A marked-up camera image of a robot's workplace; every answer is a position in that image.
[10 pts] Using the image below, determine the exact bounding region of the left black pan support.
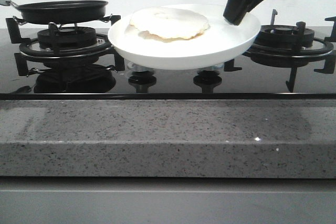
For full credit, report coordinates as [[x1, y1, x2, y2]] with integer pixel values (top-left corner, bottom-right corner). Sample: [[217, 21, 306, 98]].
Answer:
[[6, 16, 125, 76]]

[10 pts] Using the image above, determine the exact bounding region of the right silver stove knob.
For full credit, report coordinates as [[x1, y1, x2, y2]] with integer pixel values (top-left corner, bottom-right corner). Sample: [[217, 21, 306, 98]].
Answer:
[[197, 63, 224, 73]]

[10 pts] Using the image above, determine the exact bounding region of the black gas burner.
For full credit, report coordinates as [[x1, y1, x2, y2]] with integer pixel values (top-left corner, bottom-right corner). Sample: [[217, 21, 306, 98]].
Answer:
[[255, 25, 299, 49], [37, 27, 97, 49]]

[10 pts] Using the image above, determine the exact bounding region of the silver stove knob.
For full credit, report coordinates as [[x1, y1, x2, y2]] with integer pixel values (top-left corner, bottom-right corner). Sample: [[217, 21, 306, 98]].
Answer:
[[197, 63, 224, 73], [127, 62, 155, 72]]

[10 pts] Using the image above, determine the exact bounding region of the left black gas burner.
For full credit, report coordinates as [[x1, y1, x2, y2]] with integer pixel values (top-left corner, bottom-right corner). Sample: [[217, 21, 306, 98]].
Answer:
[[37, 27, 97, 49]]

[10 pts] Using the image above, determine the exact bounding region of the black pan support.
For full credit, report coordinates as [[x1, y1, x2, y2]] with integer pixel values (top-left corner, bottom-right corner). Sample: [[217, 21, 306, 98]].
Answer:
[[224, 8, 336, 93], [6, 16, 125, 76]]

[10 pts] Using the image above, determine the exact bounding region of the grey cabinet front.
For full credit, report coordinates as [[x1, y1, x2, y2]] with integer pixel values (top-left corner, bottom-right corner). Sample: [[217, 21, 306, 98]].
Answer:
[[1, 177, 335, 223]]

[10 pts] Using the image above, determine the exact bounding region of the right black pan support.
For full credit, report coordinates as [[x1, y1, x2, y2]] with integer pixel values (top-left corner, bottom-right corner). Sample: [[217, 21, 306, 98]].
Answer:
[[224, 8, 336, 93]]

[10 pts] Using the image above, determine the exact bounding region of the black glass cooktop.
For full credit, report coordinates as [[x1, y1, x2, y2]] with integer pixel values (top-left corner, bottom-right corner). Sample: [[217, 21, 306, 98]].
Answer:
[[1, 29, 335, 100]]

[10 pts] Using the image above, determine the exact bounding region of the black frying pan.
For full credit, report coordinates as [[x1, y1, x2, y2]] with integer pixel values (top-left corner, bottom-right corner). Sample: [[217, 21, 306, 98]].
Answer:
[[1, 0, 108, 25]]

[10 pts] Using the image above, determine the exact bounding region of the right black gas burner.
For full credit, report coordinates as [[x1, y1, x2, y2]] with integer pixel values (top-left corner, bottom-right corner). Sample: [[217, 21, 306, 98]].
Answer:
[[255, 25, 299, 49]]

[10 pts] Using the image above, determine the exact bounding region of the fried egg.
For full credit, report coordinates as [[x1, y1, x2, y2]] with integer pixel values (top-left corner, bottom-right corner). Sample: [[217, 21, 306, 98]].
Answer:
[[129, 7, 210, 40]]

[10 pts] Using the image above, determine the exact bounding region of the left silver stove knob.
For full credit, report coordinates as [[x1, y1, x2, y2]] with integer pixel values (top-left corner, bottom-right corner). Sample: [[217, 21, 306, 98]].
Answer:
[[127, 62, 155, 72]]

